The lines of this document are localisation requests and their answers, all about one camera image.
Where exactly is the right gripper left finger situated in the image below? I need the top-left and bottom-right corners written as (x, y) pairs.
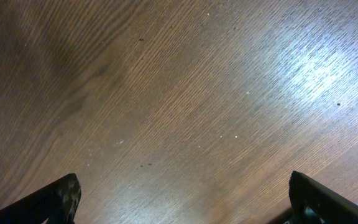
top-left (0, 173), bottom-right (81, 224)

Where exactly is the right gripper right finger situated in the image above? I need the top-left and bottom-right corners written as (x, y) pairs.
top-left (289, 171), bottom-right (358, 224)

